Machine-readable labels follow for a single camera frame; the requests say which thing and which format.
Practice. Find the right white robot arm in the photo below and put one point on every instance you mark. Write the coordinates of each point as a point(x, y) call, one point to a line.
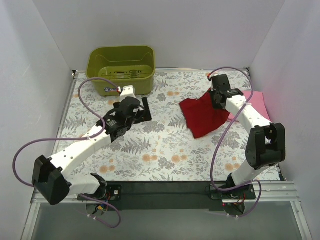
point(266, 144)

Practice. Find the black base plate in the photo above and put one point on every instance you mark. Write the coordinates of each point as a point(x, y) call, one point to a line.
point(243, 193)
point(112, 192)

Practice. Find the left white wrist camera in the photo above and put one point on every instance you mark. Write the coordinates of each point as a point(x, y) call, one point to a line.
point(126, 91)

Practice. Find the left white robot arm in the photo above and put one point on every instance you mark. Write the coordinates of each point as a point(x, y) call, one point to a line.
point(52, 175)

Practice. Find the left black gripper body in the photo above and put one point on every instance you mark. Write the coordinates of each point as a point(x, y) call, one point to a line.
point(144, 114)

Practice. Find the red t shirt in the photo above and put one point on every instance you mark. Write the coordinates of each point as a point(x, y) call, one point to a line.
point(201, 117)

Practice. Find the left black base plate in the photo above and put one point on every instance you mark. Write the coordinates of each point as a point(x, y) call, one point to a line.
point(112, 192)

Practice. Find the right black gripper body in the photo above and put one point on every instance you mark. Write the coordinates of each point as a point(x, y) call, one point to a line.
point(216, 99)

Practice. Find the folded pink t shirt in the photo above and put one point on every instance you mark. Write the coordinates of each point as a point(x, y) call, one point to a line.
point(257, 101)

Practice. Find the floral table mat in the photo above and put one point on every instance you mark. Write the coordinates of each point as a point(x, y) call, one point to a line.
point(164, 149)

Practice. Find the olive green plastic bin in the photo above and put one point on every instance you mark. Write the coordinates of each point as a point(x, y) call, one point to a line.
point(124, 66)

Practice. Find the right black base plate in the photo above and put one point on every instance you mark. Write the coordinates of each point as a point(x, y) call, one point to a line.
point(243, 193)

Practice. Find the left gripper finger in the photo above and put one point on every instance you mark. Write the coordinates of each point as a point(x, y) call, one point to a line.
point(146, 108)
point(142, 118)

